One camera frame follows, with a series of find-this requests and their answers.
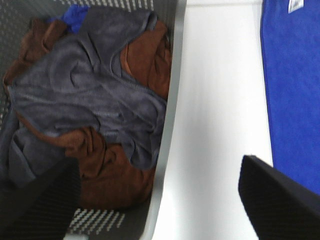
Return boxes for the brown towel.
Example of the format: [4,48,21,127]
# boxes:
[2,18,172,210]

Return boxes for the blue towel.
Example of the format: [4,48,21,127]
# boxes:
[260,0,320,193]
[46,4,90,34]

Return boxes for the grey towel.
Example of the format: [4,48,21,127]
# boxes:
[0,6,167,191]

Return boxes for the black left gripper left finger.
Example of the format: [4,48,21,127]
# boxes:
[0,158,81,240]

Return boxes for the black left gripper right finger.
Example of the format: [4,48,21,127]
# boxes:
[238,155,320,240]

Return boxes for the grey perforated plastic basket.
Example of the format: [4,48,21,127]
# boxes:
[0,0,188,240]

